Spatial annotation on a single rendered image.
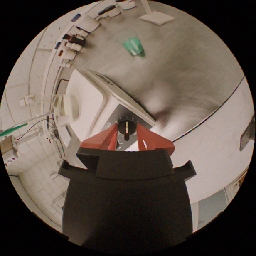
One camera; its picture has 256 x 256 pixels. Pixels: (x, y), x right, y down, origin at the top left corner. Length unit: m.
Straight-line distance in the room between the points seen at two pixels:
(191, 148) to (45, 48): 0.76
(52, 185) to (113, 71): 2.59
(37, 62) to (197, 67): 0.70
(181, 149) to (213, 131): 0.10
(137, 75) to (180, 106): 0.11
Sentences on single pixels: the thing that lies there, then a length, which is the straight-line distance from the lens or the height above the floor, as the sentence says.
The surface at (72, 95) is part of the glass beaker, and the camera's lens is 0.15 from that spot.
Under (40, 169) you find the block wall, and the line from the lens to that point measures 2.61.
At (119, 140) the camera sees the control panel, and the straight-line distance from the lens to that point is 0.16.
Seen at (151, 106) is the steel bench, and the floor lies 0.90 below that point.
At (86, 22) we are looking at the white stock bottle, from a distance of 0.44.
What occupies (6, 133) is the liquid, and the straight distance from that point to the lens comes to 0.16.
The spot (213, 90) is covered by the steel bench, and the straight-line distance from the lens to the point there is 0.22.
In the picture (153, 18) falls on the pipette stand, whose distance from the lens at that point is 0.32.
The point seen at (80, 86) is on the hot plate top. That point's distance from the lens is 0.15.
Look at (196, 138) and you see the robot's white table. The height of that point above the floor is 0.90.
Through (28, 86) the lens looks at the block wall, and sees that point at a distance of 0.71.
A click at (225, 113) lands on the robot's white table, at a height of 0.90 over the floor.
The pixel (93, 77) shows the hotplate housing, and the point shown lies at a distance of 0.16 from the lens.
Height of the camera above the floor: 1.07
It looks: 60 degrees down
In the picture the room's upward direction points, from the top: 125 degrees counter-clockwise
